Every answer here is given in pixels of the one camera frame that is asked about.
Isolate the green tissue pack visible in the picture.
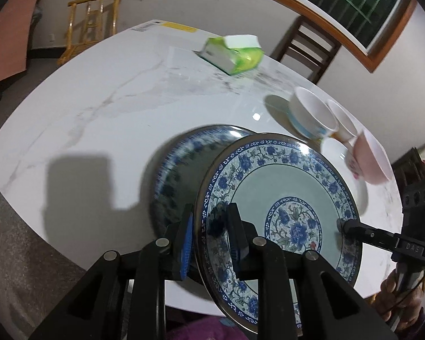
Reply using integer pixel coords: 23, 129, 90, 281
197, 35, 264, 76

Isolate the white bowl with blue stripe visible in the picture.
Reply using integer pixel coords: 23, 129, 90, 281
287, 87, 339, 139

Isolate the pink bowl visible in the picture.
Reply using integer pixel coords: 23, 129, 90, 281
345, 129, 394, 185

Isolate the white plate with pink flowers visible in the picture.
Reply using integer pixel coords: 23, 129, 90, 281
319, 137, 369, 216

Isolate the dark crate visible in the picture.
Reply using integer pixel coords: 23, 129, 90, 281
391, 147, 425, 185

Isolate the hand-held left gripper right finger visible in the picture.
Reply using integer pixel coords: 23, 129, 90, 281
227, 202, 399, 340

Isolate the purple cloth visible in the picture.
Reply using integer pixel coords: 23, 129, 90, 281
166, 315, 241, 340

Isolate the dark wooden chair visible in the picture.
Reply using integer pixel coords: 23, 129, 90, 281
271, 16, 341, 86

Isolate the white bowl with black lettering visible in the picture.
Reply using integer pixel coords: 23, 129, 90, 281
326, 99, 358, 146

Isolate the light wooden chair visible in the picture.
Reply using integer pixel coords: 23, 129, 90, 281
58, 0, 125, 65

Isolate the person's right hand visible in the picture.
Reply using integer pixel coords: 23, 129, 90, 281
373, 273, 425, 330

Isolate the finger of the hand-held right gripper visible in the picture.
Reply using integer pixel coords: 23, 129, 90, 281
336, 218, 397, 252

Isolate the yellow label sticker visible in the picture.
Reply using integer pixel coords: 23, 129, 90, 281
163, 22, 199, 32

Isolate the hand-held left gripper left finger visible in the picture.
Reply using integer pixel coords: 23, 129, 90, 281
28, 203, 195, 340

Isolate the blue floral plate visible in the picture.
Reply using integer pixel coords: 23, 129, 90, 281
149, 125, 256, 241
193, 133, 362, 333

